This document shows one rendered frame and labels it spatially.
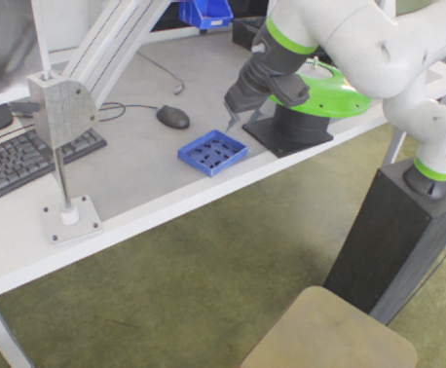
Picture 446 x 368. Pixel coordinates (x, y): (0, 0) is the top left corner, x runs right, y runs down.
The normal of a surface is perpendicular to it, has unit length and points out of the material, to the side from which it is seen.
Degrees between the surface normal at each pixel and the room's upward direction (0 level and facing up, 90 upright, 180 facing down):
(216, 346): 0
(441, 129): 89
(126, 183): 0
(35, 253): 0
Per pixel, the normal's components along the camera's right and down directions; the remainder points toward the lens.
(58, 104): 0.76, 0.47
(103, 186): 0.11, -0.77
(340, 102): 0.22, -0.44
